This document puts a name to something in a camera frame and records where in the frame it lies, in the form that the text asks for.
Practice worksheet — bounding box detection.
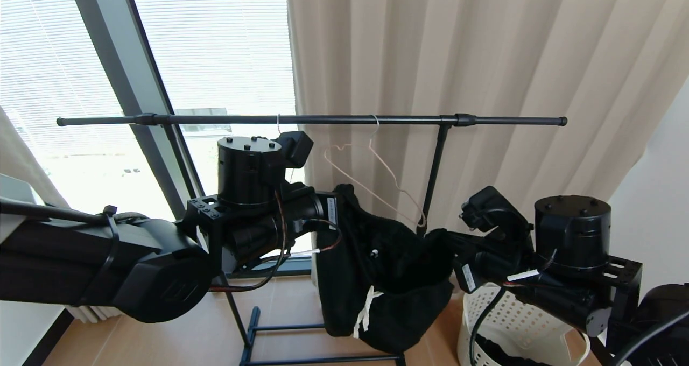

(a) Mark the window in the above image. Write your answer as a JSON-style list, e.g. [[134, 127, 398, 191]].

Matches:
[[0, 0, 313, 278]]

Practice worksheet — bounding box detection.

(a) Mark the black cable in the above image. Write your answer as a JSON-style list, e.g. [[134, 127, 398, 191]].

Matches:
[[468, 284, 508, 366]]

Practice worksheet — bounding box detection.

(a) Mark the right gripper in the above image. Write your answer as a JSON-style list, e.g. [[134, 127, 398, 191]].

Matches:
[[453, 236, 537, 295]]

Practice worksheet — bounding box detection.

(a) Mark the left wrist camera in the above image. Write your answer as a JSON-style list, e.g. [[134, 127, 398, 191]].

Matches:
[[274, 130, 315, 184]]

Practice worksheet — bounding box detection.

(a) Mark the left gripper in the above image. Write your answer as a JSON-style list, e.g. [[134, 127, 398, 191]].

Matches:
[[279, 183, 341, 235]]

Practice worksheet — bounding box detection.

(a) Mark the beige curtain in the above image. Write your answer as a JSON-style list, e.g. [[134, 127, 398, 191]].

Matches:
[[285, 0, 689, 297], [0, 107, 125, 325]]

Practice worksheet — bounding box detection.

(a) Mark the white laundry basket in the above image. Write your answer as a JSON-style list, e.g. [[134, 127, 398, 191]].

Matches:
[[456, 282, 592, 366]]

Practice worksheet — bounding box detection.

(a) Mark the black clothes rack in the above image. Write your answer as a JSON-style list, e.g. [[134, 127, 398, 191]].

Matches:
[[56, 113, 568, 366]]

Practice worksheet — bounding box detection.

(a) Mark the black garment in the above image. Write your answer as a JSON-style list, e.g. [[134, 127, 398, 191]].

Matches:
[[473, 333, 551, 366]]

